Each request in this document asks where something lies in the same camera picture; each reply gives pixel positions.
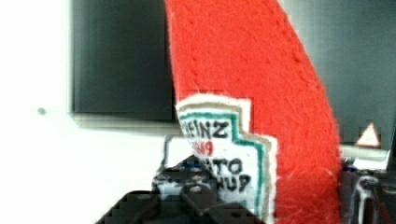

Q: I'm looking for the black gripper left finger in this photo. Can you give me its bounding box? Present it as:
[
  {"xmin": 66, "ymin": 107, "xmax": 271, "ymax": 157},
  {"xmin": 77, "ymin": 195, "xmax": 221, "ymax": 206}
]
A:
[{"xmin": 94, "ymin": 156, "xmax": 265, "ymax": 224}]

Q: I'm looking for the red ketchup bottle toy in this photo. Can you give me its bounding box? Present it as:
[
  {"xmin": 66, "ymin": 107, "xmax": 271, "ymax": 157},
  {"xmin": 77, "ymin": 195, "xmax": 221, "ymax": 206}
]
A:
[{"xmin": 164, "ymin": 0, "xmax": 341, "ymax": 224}]

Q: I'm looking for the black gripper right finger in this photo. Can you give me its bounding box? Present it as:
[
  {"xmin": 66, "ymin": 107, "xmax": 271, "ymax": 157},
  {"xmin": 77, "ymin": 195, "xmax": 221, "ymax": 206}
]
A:
[{"xmin": 340, "ymin": 124, "xmax": 396, "ymax": 224}]

